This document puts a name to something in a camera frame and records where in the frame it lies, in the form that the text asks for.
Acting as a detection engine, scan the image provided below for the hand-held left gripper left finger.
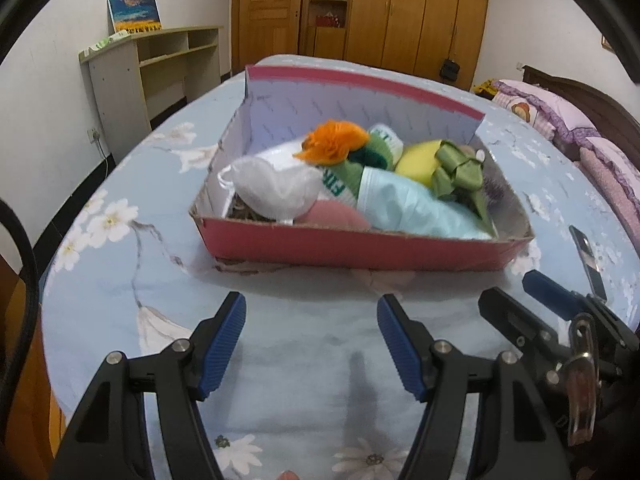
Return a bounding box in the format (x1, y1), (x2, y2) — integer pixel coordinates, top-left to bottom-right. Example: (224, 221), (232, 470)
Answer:
(52, 291), (247, 480)

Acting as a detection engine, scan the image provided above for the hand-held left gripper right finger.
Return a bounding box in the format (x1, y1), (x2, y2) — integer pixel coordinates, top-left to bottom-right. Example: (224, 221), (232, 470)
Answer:
(376, 294), (573, 480)

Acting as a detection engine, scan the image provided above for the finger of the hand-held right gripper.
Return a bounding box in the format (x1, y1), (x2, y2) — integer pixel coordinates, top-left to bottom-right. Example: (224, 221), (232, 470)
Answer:
(478, 287), (561, 361)
(522, 270), (601, 321)

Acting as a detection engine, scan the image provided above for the pink cardboard box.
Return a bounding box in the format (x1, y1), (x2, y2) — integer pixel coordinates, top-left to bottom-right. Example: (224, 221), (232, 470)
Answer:
(188, 64), (535, 272)

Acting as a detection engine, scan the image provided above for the blue face mask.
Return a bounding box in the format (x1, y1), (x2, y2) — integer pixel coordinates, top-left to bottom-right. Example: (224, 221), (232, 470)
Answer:
(356, 167), (493, 241)

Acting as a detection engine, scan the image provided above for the pink makeup sponge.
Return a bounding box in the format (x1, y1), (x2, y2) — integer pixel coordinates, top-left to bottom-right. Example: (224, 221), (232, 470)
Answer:
(295, 199), (371, 231)

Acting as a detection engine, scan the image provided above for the green ribbon bow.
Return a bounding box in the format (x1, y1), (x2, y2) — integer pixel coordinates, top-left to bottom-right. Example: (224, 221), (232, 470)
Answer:
(431, 141), (496, 226)

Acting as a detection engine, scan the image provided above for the white plastic bag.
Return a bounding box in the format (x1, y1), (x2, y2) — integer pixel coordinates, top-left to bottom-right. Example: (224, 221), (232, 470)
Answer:
(217, 155), (323, 225)

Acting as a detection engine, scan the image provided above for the white and green sock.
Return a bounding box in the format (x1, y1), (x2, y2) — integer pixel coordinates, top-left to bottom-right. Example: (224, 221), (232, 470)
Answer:
(320, 160), (371, 206)
(367, 124), (405, 171)

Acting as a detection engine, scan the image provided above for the yellow sponge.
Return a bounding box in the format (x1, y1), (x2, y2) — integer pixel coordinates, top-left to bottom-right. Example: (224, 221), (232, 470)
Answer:
(395, 141), (443, 190)

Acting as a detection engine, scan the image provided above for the white tissue pack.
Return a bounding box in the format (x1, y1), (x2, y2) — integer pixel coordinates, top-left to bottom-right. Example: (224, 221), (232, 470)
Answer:
(255, 141), (313, 166)

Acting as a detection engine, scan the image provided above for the orange yarn pompom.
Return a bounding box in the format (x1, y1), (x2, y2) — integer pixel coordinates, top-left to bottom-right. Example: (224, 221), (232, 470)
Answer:
(292, 120), (371, 166)

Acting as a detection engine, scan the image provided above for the black smartphone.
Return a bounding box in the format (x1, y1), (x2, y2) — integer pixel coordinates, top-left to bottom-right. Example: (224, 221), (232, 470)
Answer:
(569, 225), (608, 303)

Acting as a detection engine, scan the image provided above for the metal spring clip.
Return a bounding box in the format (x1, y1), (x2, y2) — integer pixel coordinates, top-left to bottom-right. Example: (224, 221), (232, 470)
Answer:
(559, 312), (601, 447)

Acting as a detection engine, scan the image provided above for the blue floral bedsheet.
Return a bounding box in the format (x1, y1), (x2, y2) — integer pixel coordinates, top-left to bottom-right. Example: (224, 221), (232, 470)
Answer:
(40, 55), (640, 480)

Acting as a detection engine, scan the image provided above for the pink pillow with purple ruffle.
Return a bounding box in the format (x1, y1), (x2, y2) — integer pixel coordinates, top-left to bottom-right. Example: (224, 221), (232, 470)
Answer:
(492, 79), (598, 143)
(577, 136), (640, 246)

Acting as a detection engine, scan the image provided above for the dark wooden headboard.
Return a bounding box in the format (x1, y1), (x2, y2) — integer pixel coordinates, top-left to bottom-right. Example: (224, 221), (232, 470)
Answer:
(522, 65), (640, 151)

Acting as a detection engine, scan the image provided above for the wooden bedside cabinet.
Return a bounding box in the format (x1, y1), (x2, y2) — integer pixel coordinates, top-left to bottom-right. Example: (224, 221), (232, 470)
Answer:
(0, 255), (68, 480)

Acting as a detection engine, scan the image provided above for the beige open bookshelf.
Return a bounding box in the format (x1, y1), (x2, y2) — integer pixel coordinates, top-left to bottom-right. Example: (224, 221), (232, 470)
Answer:
(79, 25), (223, 161)

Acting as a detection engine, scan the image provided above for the wooden wardrobe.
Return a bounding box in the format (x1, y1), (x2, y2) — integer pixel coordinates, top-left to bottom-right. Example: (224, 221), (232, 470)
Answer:
(300, 0), (491, 92)

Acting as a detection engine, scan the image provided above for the green and white packet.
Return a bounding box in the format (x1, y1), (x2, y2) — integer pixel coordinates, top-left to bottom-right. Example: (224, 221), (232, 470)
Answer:
(82, 32), (132, 56)

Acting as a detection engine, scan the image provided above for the wooden door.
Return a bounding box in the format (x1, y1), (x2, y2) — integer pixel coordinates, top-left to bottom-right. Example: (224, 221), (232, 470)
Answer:
(232, 0), (306, 61)

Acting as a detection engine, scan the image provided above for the blue and yellow painting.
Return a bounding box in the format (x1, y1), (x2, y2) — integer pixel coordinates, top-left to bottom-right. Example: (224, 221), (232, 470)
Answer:
(107, 0), (163, 33)

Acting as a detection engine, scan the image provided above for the black cable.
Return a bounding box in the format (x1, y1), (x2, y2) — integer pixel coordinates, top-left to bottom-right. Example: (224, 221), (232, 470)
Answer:
(0, 200), (41, 396)

